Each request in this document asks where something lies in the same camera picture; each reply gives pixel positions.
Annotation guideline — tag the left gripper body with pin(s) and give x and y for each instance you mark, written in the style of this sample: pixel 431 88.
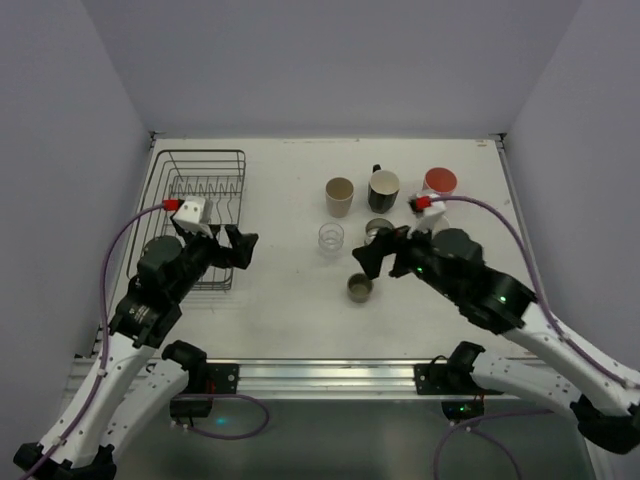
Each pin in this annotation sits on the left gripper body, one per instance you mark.
pixel 218 247

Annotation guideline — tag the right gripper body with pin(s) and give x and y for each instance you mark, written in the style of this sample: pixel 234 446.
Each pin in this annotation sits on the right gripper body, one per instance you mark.
pixel 396 248

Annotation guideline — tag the small grey metal cup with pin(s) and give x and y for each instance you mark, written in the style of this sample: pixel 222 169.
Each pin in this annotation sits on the small grey metal cup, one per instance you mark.
pixel 359 288

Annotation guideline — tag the clear glass cup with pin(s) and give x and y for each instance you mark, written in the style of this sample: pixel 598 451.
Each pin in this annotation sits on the clear glass cup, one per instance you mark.
pixel 330 239

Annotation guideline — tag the black mug cream inside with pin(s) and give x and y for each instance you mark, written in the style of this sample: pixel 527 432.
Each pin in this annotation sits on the black mug cream inside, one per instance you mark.
pixel 383 188

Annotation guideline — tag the beige cup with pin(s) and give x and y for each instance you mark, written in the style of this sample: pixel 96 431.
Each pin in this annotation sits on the beige cup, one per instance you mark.
pixel 339 192

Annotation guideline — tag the tall salmon pink cup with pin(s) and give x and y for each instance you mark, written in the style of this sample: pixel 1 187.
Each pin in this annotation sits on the tall salmon pink cup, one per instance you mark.
pixel 440 180

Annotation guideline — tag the pink mug with handle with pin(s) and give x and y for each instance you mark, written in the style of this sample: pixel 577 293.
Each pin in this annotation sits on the pink mug with handle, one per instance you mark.
pixel 441 224

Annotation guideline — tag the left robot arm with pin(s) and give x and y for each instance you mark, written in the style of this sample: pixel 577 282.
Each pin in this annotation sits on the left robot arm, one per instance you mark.
pixel 136 372

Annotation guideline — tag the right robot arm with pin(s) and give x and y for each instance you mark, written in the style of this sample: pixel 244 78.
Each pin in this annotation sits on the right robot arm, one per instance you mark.
pixel 579 382

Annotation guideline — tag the left controller box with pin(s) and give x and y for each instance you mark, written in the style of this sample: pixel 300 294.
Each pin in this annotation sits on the left controller box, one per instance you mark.
pixel 190 408

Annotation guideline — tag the controller box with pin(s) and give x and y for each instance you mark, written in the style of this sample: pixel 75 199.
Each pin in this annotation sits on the controller box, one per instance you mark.
pixel 190 408
pixel 456 411

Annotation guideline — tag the right controller box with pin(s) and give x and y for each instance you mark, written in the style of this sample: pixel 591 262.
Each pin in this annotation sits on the right controller box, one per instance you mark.
pixel 456 411

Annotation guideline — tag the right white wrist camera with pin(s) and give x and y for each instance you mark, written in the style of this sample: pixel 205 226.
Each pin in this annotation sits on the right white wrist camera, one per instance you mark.
pixel 428 208

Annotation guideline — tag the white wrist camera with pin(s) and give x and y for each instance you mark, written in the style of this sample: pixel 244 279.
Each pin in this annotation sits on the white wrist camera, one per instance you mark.
pixel 428 208
pixel 194 215

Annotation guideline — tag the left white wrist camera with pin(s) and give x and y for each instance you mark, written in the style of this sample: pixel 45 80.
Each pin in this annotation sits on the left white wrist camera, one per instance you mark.
pixel 194 215

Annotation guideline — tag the black wire dish rack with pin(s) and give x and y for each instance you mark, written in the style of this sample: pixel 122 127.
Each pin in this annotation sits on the black wire dish rack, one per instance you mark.
pixel 215 174

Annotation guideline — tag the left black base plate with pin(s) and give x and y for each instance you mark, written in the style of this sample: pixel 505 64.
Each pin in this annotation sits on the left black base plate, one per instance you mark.
pixel 222 378

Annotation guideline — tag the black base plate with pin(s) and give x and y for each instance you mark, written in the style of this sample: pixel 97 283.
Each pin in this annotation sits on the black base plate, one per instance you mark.
pixel 222 378
pixel 435 378

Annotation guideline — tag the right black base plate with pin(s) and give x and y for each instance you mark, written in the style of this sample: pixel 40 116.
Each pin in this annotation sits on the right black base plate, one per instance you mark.
pixel 435 378

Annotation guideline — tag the aluminium mounting rail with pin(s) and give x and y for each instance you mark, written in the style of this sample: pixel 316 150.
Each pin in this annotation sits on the aluminium mounting rail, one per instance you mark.
pixel 393 379

